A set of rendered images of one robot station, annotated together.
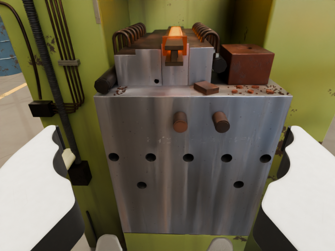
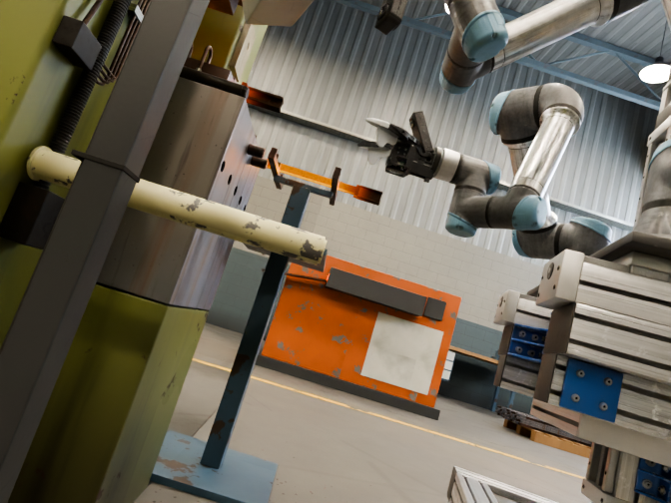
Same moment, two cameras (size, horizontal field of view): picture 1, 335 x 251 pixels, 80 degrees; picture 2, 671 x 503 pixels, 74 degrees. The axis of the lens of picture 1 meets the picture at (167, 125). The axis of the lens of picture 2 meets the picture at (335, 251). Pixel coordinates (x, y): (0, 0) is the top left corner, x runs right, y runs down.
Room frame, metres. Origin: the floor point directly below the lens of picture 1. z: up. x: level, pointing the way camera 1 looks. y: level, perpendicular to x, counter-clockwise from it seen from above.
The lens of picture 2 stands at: (0.16, 1.03, 0.51)
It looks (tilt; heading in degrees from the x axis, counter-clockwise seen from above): 10 degrees up; 266
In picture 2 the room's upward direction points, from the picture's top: 17 degrees clockwise
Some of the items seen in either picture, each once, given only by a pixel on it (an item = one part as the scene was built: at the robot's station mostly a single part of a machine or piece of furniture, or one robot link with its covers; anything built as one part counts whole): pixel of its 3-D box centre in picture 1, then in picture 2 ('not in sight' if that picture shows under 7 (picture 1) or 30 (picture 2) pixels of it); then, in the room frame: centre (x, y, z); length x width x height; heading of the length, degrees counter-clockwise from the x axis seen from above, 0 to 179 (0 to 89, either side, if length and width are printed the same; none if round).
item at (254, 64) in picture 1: (242, 62); not in sight; (0.47, -0.18, 0.95); 0.12 x 0.09 x 0.07; 177
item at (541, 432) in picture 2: not in sight; (564, 437); (-3.71, -4.54, 0.12); 1.58 x 0.80 x 0.24; 178
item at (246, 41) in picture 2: not in sight; (243, 50); (0.53, -0.31, 1.27); 0.09 x 0.02 x 0.17; 87
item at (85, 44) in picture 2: (42, 108); (78, 44); (0.56, 0.38, 0.80); 0.06 x 0.03 x 0.04; 87
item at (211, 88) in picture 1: (206, 87); not in sight; (0.38, -0.08, 0.92); 0.04 x 0.03 x 0.01; 25
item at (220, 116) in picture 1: (220, 122); (259, 162); (0.33, -0.10, 0.87); 0.04 x 0.03 x 0.03; 177
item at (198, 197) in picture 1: (183, 124); (112, 183); (0.64, -0.06, 0.69); 0.56 x 0.38 x 0.45; 177
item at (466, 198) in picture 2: not in sight; (470, 212); (-0.20, 0.03, 0.88); 0.11 x 0.08 x 0.11; 130
